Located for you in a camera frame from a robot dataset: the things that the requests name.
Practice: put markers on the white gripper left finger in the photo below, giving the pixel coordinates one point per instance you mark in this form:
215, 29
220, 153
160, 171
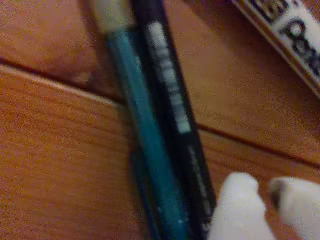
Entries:
237, 207

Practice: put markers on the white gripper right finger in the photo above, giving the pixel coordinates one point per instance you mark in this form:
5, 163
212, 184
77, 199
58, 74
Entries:
300, 205

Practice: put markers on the teal mechanical pencil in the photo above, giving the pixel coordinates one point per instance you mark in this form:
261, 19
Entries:
147, 125

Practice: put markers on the white marker black cap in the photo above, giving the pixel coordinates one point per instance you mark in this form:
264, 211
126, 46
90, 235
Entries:
297, 35

